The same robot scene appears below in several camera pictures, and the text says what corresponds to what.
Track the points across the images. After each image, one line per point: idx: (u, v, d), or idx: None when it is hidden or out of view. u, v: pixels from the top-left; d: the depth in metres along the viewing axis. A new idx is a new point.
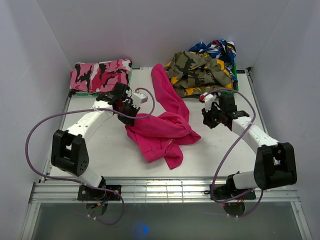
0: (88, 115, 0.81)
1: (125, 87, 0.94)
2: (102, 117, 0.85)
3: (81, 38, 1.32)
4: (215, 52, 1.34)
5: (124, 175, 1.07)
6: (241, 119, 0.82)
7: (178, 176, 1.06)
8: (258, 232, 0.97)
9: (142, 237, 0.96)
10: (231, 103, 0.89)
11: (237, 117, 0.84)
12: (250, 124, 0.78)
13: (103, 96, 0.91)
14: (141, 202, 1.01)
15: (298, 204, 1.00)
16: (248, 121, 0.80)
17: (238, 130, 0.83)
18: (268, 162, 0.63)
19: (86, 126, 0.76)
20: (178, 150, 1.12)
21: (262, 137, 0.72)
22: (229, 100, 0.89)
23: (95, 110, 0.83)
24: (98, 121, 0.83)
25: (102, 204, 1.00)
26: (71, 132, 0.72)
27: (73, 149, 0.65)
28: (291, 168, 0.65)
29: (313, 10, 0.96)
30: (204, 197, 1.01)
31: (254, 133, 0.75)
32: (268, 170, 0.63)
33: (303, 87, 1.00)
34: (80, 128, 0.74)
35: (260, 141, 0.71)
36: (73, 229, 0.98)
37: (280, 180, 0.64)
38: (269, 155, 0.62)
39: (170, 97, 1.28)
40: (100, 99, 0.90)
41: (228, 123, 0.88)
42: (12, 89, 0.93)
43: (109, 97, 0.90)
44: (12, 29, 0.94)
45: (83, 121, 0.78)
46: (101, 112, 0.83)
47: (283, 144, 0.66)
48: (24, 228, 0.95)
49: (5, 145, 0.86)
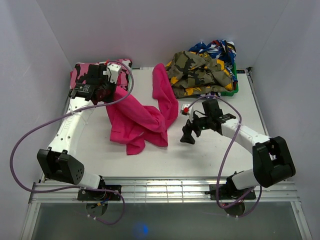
0: (67, 122, 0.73)
1: (100, 68, 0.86)
2: (83, 118, 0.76)
3: (81, 38, 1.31)
4: (215, 52, 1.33)
5: (125, 175, 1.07)
6: (229, 122, 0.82)
7: (178, 176, 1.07)
8: (258, 232, 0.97)
9: (142, 237, 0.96)
10: (216, 107, 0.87)
11: (225, 121, 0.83)
12: (239, 125, 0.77)
13: (78, 89, 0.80)
14: (141, 202, 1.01)
15: (298, 204, 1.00)
16: (236, 123, 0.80)
17: (228, 133, 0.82)
18: (265, 158, 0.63)
19: (69, 137, 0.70)
20: (141, 142, 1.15)
21: (254, 135, 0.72)
22: (214, 105, 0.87)
23: (72, 113, 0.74)
24: (80, 123, 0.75)
25: (101, 204, 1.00)
26: (55, 148, 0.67)
27: (62, 167, 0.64)
28: (288, 160, 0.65)
29: (313, 10, 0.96)
30: (204, 197, 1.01)
31: (245, 133, 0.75)
32: (265, 167, 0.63)
33: (303, 87, 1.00)
34: (63, 141, 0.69)
35: (253, 140, 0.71)
36: (73, 229, 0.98)
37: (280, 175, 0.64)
38: (264, 151, 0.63)
39: (163, 96, 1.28)
40: (76, 96, 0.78)
41: (217, 128, 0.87)
42: (12, 89, 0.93)
43: (86, 88, 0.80)
44: (12, 29, 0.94)
45: (64, 130, 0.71)
46: (80, 114, 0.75)
47: (274, 137, 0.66)
48: (24, 228, 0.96)
49: (5, 145, 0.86)
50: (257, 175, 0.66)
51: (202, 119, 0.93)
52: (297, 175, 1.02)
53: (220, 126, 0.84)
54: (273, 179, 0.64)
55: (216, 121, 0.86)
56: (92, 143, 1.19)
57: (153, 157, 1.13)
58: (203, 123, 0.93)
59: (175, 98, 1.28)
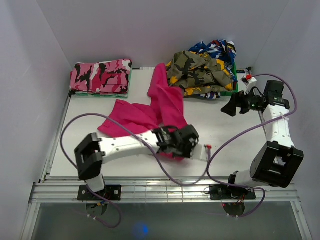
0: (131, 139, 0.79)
1: (192, 135, 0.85)
2: (140, 149, 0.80)
3: (82, 38, 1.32)
4: (215, 52, 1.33)
5: (124, 175, 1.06)
6: (277, 108, 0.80)
7: (177, 176, 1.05)
8: (258, 232, 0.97)
9: (142, 237, 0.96)
10: (276, 89, 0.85)
11: (275, 103, 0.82)
12: (281, 118, 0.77)
13: (161, 131, 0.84)
14: (141, 202, 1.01)
15: (299, 205, 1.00)
16: (280, 113, 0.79)
17: (267, 116, 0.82)
18: (268, 159, 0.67)
19: (117, 149, 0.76)
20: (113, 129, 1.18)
21: (281, 134, 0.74)
22: (276, 85, 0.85)
23: (141, 138, 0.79)
24: (134, 149, 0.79)
25: (101, 204, 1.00)
26: (102, 144, 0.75)
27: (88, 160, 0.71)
28: (289, 173, 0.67)
29: (313, 10, 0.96)
30: (204, 197, 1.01)
31: (276, 127, 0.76)
32: (264, 164, 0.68)
33: (303, 87, 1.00)
34: (111, 146, 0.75)
35: (276, 136, 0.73)
36: (73, 229, 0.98)
37: (271, 177, 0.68)
38: (273, 153, 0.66)
39: (156, 94, 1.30)
40: (155, 132, 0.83)
41: (263, 106, 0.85)
42: (12, 89, 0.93)
43: (164, 136, 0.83)
44: (12, 29, 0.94)
45: (120, 142, 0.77)
46: (143, 146, 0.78)
47: (295, 149, 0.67)
48: (24, 228, 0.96)
49: (5, 145, 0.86)
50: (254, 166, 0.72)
51: (256, 97, 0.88)
52: (298, 175, 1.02)
53: (267, 105, 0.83)
54: (260, 176, 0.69)
55: (267, 99, 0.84)
56: None
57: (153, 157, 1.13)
58: (256, 101, 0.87)
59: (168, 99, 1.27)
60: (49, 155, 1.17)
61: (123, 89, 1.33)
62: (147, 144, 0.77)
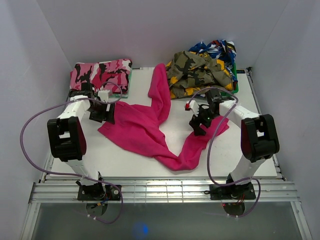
0: (71, 105, 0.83)
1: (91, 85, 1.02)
2: (83, 106, 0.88)
3: (82, 38, 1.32)
4: (215, 52, 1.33)
5: (125, 175, 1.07)
6: (227, 102, 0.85)
7: (178, 176, 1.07)
8: (258, 232, 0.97)
9: (142, 237, 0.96)
10: (216, 95, 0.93)
11: (223, 100, 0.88)
12: (235, 104, 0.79)
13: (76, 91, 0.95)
14: (141, 202, 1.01)
15: (299, 204, 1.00)
16: (233, 103, 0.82)
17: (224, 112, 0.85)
18: (252, 132, 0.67)
19: (75, 111, 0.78)
20: (112, 132, 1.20)
21: (246, 112, 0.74)
22: (214, 91, 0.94)
23: (75, 100, 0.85)
24: (81, 109, 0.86)
25: (101, 204, 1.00)
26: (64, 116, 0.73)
27: (71, 131, 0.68)
28: (274, 136, 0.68)
29: (313, 10, 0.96)
30: (204, 197, 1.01)
31: (238, 110, 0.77)
32: (252, 138, 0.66)
33: (303, 87, 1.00)
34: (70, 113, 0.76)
35: (244, 116, 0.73)
36: (73, 229, 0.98)
37: (264, 150, 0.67)
38: (251, 125, 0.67)
39: (156, 95, 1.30)
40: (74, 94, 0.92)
41: (216, 108, 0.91)
42: (12, 89, 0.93)
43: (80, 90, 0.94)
44: (12, 29, 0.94)
45: (70, 109, 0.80)
46: (82, 101, 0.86)
47: (264, 115, 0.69)
48: (24, 228, 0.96)
49: (4, 145, 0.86)
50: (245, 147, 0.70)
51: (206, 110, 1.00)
52: (298, 175, 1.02)
53: (218, 105, 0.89)
54: (256, 153, 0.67)
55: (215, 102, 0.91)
56: (92, 143, 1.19)
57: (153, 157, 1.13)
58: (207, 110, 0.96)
59: (169, 100, 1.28)
60: (49, 156, 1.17)
61: (124, 89, 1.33)
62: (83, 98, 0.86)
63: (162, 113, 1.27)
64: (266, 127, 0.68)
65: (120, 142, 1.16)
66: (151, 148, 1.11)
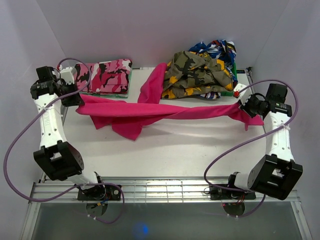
0: (45, 119, 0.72)
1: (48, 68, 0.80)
2: (57, 110, 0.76)
3: (82, 38, 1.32)
4: (215, 52, 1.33)
5: (125, 175, 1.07)
6: (278, 116, 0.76)
7: (178, 176, 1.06)
8: (259, 232, 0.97)
9: (142, 237, 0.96)
10: (279, 94, 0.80)
11: (276, 111, 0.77)
12: (282, 127, 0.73)
13: (37, 88, 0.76)
14: (141, 202, 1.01)
15: (299, 205, 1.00)
16: (281, 122, 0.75)
17: (268, 123, 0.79)
18: (267, 172, 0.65)
19: (56, 130, 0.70)
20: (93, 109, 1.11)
21: (281, 146, 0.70)
22: (278, 90, 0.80)
23: (45, 109, 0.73)
24: (57, 116, 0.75)
25: (101, 204, 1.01)
26: (48, 144, 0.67)
27: (65, 156, 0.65)
28: (286, 187, 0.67)
29: (313, 10, 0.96)
30: (204, 197, 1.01)
31: (276, 139, 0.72)
32: (262, 177, 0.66)
33: (303, 87, 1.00)
34: (52, 135, 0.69)
35: (274, 149, 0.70)
36: (73, 229, 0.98)
37: (267, 190, 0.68)
38: (270, 165, 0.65)
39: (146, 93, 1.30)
40: (39, 93, 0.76)
41: (264, 111, 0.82)
42: (12, 89, 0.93)
43: (43, 86, 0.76)
44: (13, 29, 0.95)
45: (46, 127, 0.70)
46: (53, 107, 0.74)
47: (294, 163, 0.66)
48: (24, 228, 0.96)
49: (4, 145, 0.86)
50: (252, 177, 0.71)
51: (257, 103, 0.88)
52: None
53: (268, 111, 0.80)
54: (257, 188, 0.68)
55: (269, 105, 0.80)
56: (93, 142, 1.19)
57: (153, 155, 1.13)
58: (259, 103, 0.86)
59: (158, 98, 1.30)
60: None
61: (124, 89, 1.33)
62: (53, 103, 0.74)
63: None
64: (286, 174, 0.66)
65: (103, 111, 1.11)
66: (140, 109, 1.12)
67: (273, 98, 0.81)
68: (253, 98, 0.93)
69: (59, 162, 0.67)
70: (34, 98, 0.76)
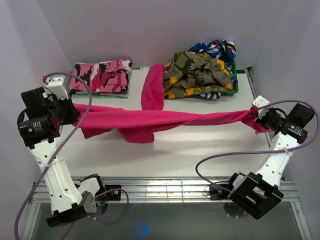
0: (52, 177, 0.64)
1: (38, 98, 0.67)
2: (62, 160, 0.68)
3: (81, 38, 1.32)
4: (215, 52, 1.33)
5: (125, 175, 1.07)
6: (287, 139, 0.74)
7: (178, 176, 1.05)
8: (258, 232, 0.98)
9: (142, 237, 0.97)
10: (299, 116, 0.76)
11: (288, 132, 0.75)
12: (284, 150, 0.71)
13: (29, 133, 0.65)
14: (141, 202, 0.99)
15: (299, 205, 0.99)
16: (287, 146, 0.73)
17: (273, 142, 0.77)
18: (248, 187, 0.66)
19: (66, 190, 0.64)
20: (95, 122, 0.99)
21: (272, 169, 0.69)
22: (300, 112, 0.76)
23: (49, 165, 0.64)
24: (64, 169, 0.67)
25: (101, 204, 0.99)
26: (61, 209, 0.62)
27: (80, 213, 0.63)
28: (262, 208, 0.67)
29: (313, 9, 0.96)
30: (204, 197, 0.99)
31: (270, 161, 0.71)
32: (242, 190, 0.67)
33: (303, 87, 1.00)
34: (64, 198, 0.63)
35: (262, 170, 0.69)
36: (74, 228, 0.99)
37: (243, 205, 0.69)
38: (253, 182, 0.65)
39: (149, 95, 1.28)
40: (35, 140, 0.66)
41: (277, 130, 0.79)
42: (12, 89, 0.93)
43: (36, 129, 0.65)
44: (12, 29, 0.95)
45: (55, 189, 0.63)
46: (57, 161, 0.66)
47: (276, 189, 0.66)
48: (24, 228, 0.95)
49: (4, 145, 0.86)
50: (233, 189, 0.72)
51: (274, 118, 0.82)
52: (298, 175, 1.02)
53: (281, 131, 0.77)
54: (234, 198, 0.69)
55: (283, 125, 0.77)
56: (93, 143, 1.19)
57: (153, 156, 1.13)
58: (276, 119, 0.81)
59: (162, 98, 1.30)
60: None
61: (124, 89, 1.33)
62: (54, 154, 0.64)
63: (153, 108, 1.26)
64: (268, 198, 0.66)
65: (100, 123, 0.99)
66: (145, 119, 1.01)
67: (292, 119, 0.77)
68: (272, 113, 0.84)
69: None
70: (29, 147, 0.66)
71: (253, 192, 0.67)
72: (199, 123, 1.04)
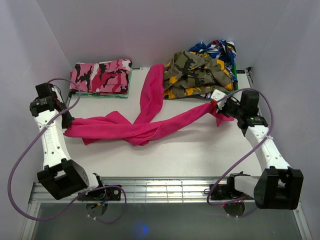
0: (47, 137, 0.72)
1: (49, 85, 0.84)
2: (58, 127, 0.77)
3: (81, 38, 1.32)
4: (215, 52, 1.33)
5: (125, 175, 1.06)
6: (257, 128, 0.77)
7: (178, 176, 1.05)
8: (259, 232, 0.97)
9: (142, 237, 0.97)
10: (252, 105, 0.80)
11: (255, 124, 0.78)
12: (266, 137, 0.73)
13: (36, 105, 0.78)
14: (141, 202, 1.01)
15: (298, 204, 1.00)
16: (263, 133, 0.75)
17: (250, 137, 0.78)
18: (273, 186, 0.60)
19: (58, 147, 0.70)
20: (84, 133, 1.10)
21: (274, 156, 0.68)
22: (251, 102, 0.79)
23: (47, 126, 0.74)
24: (59, 133, 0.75)
25: (101, 204, 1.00)
26: (52, 163, 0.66)
27: (70, 175, 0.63)
28: (294, 196, 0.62)
29: (313, 9, 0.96)
30: (203, 196, 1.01)
31: (266, 150, 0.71)
32: (270, 193, 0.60)
33: (303, 87, 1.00)
34: (56, 154, 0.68)
35: (270, 161, 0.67)
36: (73, 229, 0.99)
37: (278, 204, 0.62)
38: (275, 179, 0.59)
39: (148, 95, 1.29)
40: (39, 112, 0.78)
41: (243, 127, 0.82)
42: (12, 89, 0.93)
43: (43, 102, 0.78)
44: (12, 29, 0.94)
45: (49, 146, 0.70)
46: (54, 124, 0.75)
47: (292, 169, 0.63)
48: (24, 228, 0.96)
49: (4, 146, 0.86)
50: (258, 194, 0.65)
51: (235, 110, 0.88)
52: None
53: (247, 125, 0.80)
54: (267, 204, 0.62)
55: (244, 119, 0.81)
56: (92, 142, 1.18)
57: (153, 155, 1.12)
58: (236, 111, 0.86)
59: (162, 100, 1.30)
60: None
61: (124, 89, 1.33)
62: (53, 119, 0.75)
63: (151, 109, 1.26)
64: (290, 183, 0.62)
65: (90, 133, 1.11)
66: (124, 131, 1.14)
67: (248, 110, 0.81)
68: (230, 102, 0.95)
69: (63, 180, 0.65)
70: (34, 115, 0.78)
71: (277, 187, 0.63)
72: (171, 129, 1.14)
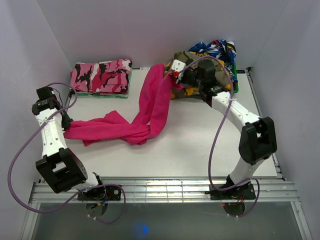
0: (46, 130, 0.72)
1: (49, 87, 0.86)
2: (58, 123, 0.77)
3: (81, 38, 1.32)
4: (215, 52, 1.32)
5: (125, 175, 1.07)
6: (221, 95, 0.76)
7: (178, 176, 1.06)
8: (258, 232, 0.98)
9: (142, 237, 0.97)
10: (210, 77, 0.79)
11: (217, 93, 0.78)
12: (231, 100, 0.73)
13: (37, 104, 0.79)
14: (141, 202, 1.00)
15: (298, 204, 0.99)
16: (227, 98, 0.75)
17: (218, 106, 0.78)
18: (253, 139, 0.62)
19: (57, 139, 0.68)
20: (83, 136, 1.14)
21: (244, 114, 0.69)
22: (210, 73, 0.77)
23: (46, 121, 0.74)
24: (58, 127, 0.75)
25: (102, 204, 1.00)
26: (50, 152, 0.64)
27: (68, 163, 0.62)
28: (272, 139, 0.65)
29: (313, 9, 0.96)
30: (204, 197, 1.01)
31: (235, 110, 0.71)
32: (253, 145, 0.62)
33: (303, 86, 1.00)
34: (54, 144, 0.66)
35: (243, 119, 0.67)
36: (73, 229, 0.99)
37: (263, 152, 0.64)
38: (252, 131, 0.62)
39: (148, 95, 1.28)
40: (40, 110, 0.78)
41: (207, 100, 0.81)
42: (13, 90, 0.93)
43: (44, 102, 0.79)
44: (12, 30, 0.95)
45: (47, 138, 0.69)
46: (53, 120, 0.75)
47: (263, 119, 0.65)
48: (24, 228, 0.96)
49: (4, 146, 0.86)
50: (244, 151, 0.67)
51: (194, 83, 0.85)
52: (298, 175, 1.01)
53: (211, 98, 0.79)
54: (256, 156, 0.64)
55: (206, 92, 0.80)
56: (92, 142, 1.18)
57: (153, 155, 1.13)
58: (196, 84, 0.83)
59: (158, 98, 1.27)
60: None
61: (124, 89, 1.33)
62: (53, 116, 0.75)
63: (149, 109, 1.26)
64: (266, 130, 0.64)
65: (87, 135, 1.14)
66: (121, 130, 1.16)
67: (207, 81, 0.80)
68: (189, 72, 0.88)
69: (63, 172, 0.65)
70: (35, 114, 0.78)
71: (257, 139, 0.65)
72: (158, 124, 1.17)
